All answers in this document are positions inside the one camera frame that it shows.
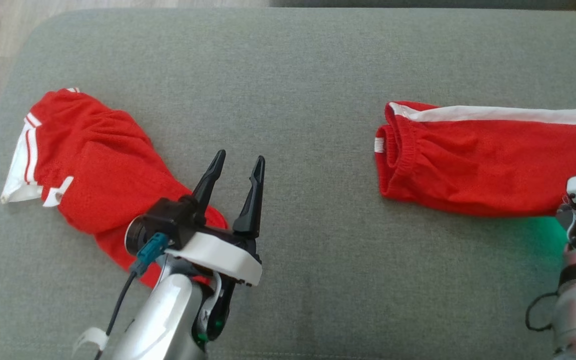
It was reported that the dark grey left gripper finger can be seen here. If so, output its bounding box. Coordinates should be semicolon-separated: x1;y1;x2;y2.
232;155;266;239
190;149;227;223

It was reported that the grey fabric sofa cushion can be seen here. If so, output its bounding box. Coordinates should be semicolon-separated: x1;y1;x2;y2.
270;0;576;9

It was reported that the white cable clip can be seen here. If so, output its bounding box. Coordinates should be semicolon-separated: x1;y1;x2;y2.
72;326;110;357

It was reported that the red jersey with white trim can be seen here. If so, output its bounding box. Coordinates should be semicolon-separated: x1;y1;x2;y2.
0;87;229;288

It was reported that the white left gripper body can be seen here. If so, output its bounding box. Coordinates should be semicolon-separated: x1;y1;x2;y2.
164;227;264;287

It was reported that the red basketball jersey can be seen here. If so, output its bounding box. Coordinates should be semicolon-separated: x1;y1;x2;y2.
374;101;576;218

